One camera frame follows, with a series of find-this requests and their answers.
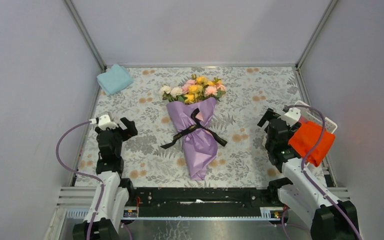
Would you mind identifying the floral tablecloth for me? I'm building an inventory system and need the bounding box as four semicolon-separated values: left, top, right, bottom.
93;66;301;188

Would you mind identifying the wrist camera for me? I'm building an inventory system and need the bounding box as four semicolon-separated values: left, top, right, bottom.
90;111;119;131
278;107;301;127

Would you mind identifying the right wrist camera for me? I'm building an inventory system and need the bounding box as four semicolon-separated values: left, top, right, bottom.
278;107;301;127

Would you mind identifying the black ribbon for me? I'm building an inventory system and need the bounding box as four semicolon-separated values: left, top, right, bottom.
160;108;228;149

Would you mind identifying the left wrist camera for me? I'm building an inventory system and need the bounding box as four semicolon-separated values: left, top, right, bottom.
90;111;119;131

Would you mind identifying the pink purple wrapping paper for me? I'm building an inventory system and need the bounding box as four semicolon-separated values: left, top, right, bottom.
166;97;218;181

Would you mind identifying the pink fake flower stem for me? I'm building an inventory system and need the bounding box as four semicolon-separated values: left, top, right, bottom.
181;78;228;100

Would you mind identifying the orange cloth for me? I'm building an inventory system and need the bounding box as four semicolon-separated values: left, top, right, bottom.
288;121;336;167

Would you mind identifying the white plastic basket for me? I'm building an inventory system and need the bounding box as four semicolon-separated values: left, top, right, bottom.
261;100;339;170

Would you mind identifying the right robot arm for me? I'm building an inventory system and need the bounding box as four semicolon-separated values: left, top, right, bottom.
258;102;361;240

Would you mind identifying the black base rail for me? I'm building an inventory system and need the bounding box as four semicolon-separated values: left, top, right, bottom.
121;187;284;220

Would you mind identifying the light blue folded towel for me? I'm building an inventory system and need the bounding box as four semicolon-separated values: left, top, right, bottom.
97;64;134;96

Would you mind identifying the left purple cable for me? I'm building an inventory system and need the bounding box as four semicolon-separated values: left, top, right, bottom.
55;119;134;240

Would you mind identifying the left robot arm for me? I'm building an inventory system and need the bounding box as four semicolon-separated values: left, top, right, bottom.
72;113;138;240

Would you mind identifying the white fake flower stem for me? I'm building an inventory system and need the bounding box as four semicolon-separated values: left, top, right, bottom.
159;85;185;103

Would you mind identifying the yellow fake flower stem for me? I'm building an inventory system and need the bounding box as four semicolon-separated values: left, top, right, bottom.
183;74;224;105

